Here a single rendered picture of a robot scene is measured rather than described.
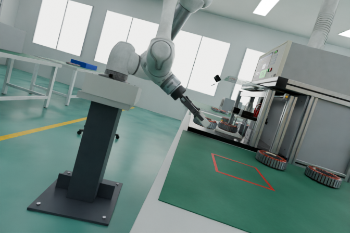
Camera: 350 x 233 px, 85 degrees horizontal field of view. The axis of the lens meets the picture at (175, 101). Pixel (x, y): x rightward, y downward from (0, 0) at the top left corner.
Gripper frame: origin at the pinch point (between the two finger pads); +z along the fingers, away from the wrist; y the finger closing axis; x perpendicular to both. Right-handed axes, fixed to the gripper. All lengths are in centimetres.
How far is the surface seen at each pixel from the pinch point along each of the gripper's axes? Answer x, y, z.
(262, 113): 21.8, -2.1, 15.8
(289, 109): 31.8, -2.9, 22.9
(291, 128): 27.0, -5.4, 31.0
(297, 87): 40.4, -0.8, 16.9
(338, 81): 60, -12, 31
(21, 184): -122, -25, -48
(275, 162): 9.7, 17.8, 26.0
